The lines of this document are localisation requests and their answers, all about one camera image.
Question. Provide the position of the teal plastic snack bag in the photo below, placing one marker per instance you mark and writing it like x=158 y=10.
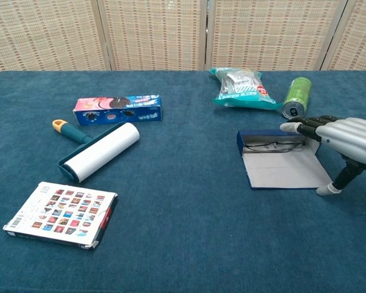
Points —
x=241 y=88

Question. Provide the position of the dark blue glasses case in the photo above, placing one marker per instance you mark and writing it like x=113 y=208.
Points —
x=280 y=171

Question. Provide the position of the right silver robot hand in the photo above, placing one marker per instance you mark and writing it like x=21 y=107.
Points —
x=353 y=140

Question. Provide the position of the black-framed eyeglasses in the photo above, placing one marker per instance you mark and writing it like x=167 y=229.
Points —
x=275 y=146

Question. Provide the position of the teal lint roller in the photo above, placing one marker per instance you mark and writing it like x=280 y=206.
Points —
x=103 y=149

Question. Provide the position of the teal tablecloth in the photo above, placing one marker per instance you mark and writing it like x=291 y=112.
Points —
x=183 y=213

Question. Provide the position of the blue cookie box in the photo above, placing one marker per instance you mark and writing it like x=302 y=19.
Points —
x=119 y=113

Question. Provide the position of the woven folding screen panel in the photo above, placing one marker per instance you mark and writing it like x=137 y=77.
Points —
x=358 y=33
x=271 y=30
x=42 y=30
x=154 y=30

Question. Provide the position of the green drink can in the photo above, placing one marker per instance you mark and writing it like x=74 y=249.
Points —
x=297 y=94

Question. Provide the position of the white box with picture grid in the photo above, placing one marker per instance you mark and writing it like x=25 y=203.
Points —
x=64 y=213

